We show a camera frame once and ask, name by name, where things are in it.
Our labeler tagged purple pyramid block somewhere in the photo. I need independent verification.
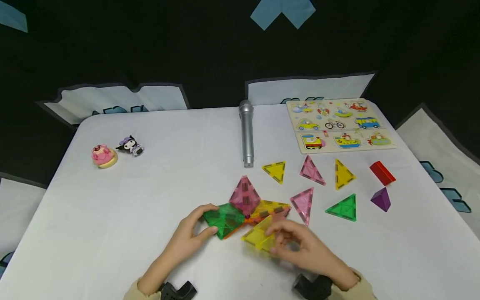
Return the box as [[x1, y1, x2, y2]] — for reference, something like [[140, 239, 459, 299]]
[[370, 187, 392, 213]]

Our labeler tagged yellow square magnetic tile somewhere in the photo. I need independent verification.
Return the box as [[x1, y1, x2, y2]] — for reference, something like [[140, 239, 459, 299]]
[[240, 216, 286, 255]]

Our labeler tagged green triangle magnetic tile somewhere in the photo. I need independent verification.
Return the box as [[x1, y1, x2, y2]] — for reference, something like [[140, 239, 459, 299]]
[[324, 193, 357, 223]]

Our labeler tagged silver toy microphone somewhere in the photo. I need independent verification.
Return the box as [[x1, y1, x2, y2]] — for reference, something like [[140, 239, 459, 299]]
[[238, 100, 255, 168]]

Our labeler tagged green square magnetic tile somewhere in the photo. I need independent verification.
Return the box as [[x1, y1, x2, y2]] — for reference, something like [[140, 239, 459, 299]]
[[202, 203, 246, 240]]

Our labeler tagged yellow triangle magnetic tile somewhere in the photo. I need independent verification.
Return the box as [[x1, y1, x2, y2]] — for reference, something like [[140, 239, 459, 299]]
[[334, 159, 356, 191], [261, 161, 287, 185]]

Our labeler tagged pink figurine on yellow base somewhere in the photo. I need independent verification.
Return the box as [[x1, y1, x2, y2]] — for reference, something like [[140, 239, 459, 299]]
[[91, 144, 119, 169]]

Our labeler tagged pink diamond magnetic tile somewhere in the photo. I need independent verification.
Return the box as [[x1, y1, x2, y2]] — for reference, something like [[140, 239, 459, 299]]
[[228, 175, 262, 218]]

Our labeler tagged person's left forearm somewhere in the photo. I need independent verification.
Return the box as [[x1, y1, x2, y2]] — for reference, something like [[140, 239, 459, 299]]
[[123, 253, 180, 300]]

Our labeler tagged red block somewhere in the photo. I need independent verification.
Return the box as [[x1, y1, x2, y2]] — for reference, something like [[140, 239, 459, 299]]
[[369, 161, 397, 186]]

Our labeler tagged person's right forearm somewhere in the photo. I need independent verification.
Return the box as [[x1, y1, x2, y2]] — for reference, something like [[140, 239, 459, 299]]
[[327, 267, 378, 300]]

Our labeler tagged pink triangle magnetic tile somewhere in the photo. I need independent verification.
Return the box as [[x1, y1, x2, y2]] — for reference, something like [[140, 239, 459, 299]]
[[289, 187, 315, 227], [299, 155, 326, 186]]

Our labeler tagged person's right hand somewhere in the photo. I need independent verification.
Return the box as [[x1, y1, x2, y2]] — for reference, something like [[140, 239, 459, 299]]
[[265, 219, 352, 288]]

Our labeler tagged wooden vehicle puzzle board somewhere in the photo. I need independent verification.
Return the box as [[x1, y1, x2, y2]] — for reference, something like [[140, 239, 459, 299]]
[[285, 98, 398, 155]]

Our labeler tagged person's left hand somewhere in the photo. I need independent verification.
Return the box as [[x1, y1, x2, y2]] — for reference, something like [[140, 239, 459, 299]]
[[164, 203, 220, 268]]

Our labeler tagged black and purple figurine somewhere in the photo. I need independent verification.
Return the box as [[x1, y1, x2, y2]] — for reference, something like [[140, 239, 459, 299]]
[[115, 135, 145, 157]]

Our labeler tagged yellow orange magnetic tile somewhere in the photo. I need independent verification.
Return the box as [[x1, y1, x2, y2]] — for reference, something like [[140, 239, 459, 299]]
[[249, 200, 293, 223]]

